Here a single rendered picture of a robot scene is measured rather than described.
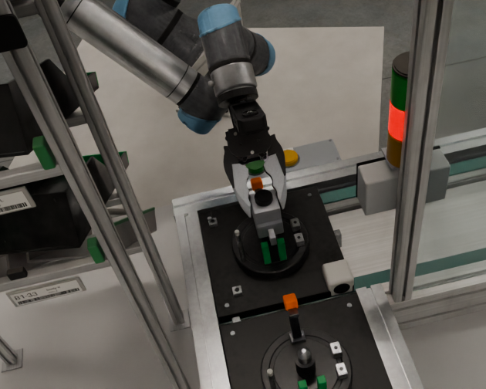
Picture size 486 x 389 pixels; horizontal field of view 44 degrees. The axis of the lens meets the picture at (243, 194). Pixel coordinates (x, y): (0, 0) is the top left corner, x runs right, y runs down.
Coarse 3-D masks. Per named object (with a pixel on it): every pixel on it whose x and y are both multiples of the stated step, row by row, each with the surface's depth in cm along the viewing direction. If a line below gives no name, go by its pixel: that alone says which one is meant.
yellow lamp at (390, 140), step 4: (388, 132) 79; (388, 136) 80; (388, 140) 80; (392, 140) 79; (396, 140) 78; (388, 144) 80; (392, 144) 79; (396, 144) 79; (400, 144) 78; (388, 148) 81; (392, 148) 80; (396, 148) 79; (400, 148) 78; (388, 152) 81; (392, 152) 80; (396, 152) 80; (400, 152) 79; (388, 156) 82; (392, 156) 81; (396, 156) 80; (400, 156) 80; (388, 160) 82; (392, 160) 81; (396, 160) 80; (392, 164) 82; (396, 164) 81
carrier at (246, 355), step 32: (256, 320) 102; (288, 320) 101; (320, 320) 100; (352, 320) 100; (224, 352) 99; (256, 352) 98; (288, 352) 95; (320, 352) 95; (352, 352) 96; (256, 384) 95; (288, 384) 92; (320, 384) 86; (352, 384) 93; (384, 384) 92
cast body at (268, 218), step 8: (256, 192) 101; (264, 192) 100; (272, 192) 101; (256, 200) 100; (264, 200) 99; (272, 200) 100; (256, 208) 100; (264, 208) 99; (272, 208) 99; (256, 216) 99; (264, 216) 100; (272, 216) 100; (280, 216) 101; (256, 224) 101; (264, 224) 101; (272, 224) 101; (280, 224) 101; (264, 232) 102; (272, 232) 101; (280, 232) 103; (272, 240) 101
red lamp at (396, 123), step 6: (390, 102) 76; (390, 108) 76; (396, 108) 75; (390, 114) 76; (396, 114) 75; (402, 114) 74; (390, 120) 77; (396, 120) 76; (402, 120) 75; (390, 126) 78; (396, 126) 76; (402, 126) 76; (390, 132) 78; (396, 132) 77; (402, 132) 76; (396, 138) 78; (402, 138) 77
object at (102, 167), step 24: (0, 168) 82; (96, 168) 83; (48, 192) 91; (72, 192) 73; (0, 216) 72; (24, 216) 72; (48, 216) 72; (72, 216) 72; (0, 240) 74; (24, 240) 74; (48, 240) 74; (72, 240) 73
